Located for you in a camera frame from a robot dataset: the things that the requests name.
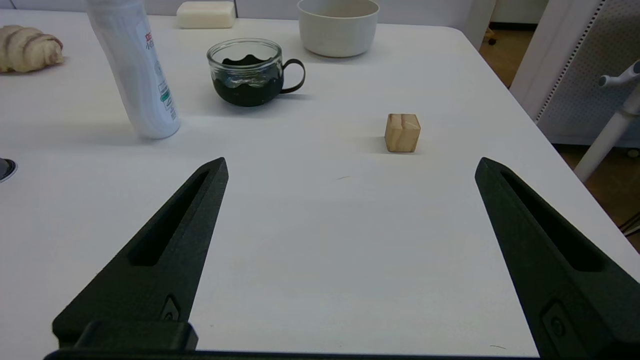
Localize black round stopper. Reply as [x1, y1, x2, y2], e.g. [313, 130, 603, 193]
[0, 157, 18, 183]

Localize white spray bottle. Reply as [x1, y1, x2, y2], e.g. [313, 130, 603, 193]
[85, 0, 181, 140]

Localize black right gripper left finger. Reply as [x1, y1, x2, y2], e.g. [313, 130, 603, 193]
[52, 157, 230, 348]

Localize beige bowl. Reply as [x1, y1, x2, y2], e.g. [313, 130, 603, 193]
[297, 0, 380, 58]

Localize small wooden cube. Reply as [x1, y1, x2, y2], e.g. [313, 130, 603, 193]
[384, 113, 422, 153]

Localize striped bread roll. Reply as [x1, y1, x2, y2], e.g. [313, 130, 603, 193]
[0, 25, 65, 73]

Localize white desk leg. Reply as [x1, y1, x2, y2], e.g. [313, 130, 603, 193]
[574, 85, 640, 183]

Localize white perforated panel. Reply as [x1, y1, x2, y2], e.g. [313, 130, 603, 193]
[510, 0, 640, 148]

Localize cream soap bar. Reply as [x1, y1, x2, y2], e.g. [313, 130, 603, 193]
[176, 1, 236, 29]

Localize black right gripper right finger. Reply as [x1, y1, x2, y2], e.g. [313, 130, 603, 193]
[474, 157, 640, 360]

